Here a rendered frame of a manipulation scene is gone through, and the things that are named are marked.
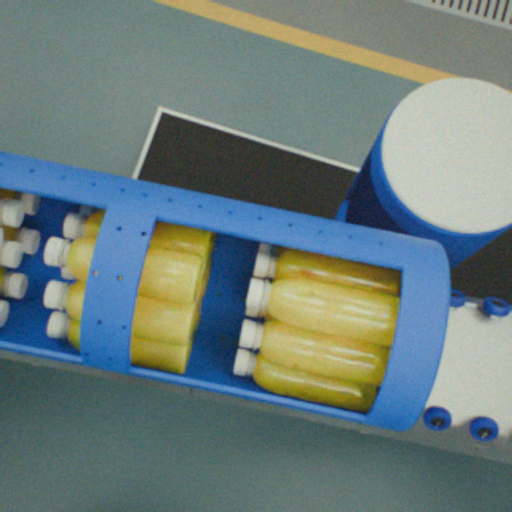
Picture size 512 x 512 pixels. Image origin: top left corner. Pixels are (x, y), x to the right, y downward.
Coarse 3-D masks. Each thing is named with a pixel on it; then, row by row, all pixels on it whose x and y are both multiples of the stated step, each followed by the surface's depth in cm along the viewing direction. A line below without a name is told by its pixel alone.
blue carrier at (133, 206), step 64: (64, 192) 96; (128, 192) 98; (192, 192) 103; (128, 256) 92; (256, 256) 118; (384, 256) 96; (128, 320) 92; (256, 320) 119; (192, 384) 100; (256, 384) 110; (384, 384) 93
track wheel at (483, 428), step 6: (474, 420) 115; (480, 420) 114; (486, 420) 114; (492, 420) 114; (474, 426) 115; (480, 426) 114; (486, 426) 114; (492, 426) 114; (474, 432) 115; (480, 432) 115; (486, 432) 115; (492, 432) 115; (498, 432) 115; (474, 438) 116; (480, 438) 116; (486, 438) 116; (492, 438) 115
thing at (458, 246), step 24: (360, 168) 143; (360, 192) 172; (384, 192) 121; (336, 216) 173; (360, 216) 196; (384, 216) 195; (408, 216) 119; (432, 240) 122; (456, 240) 120; (480, 240) 121; (456, 264) 143
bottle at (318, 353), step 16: (272, 320) 102; (256, 336) 100; (272, 336) 100; (288, 336) 99; (304, 336) 99; (320, 336) 100; (272, 352) 100; (288, 352) 99; (304, 352) 99; (320, 352) 99; (336, 352) 99; (352, 352) 99; (368, 352) 99; (384, 352) 99; (304, 368) 100; (320, 368) 100; (336, 368) 99; (352, 368) 99; (368, 368) 99; (384, 368) 99; (368, 384) 101
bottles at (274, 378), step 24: (0, 192) 109; (24, 192) 110; (24, 240) 114; (0, 264) 108; (0, 288) 112; (24, 288) 115; (0, 312) 106; (264, 312) 107; (72, 336) 105; (192, 336) 108; (240, 336) 112; (144, 360) 105; (168, 360) 104; (240, 360) 106; (264, 360) 105; (264, 384) 105; (288, 384) 104; (312, 384) 104; (336, 384) 104; (360, 384) 104; (360, 408) 105
